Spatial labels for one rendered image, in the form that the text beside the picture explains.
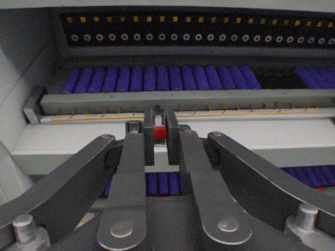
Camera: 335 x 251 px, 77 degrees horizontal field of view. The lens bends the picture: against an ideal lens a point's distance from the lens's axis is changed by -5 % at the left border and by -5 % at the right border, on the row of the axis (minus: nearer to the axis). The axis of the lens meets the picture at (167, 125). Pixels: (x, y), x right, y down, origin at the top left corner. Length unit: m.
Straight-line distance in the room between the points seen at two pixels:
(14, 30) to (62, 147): 0.16
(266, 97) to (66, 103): 0.28
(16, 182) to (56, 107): 0.11
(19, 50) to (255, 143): 0.33
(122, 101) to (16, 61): 0.14
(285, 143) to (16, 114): 0.34
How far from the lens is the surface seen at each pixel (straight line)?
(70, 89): 0.35
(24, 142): 0.32
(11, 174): 0.34
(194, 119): 0.30
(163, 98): 0.30
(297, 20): 0.45
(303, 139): 0.34
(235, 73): 0.38
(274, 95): 0.35
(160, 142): 0.27
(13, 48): 0.34
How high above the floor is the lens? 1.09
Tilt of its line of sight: 25 degrees down
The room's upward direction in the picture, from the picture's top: straight up
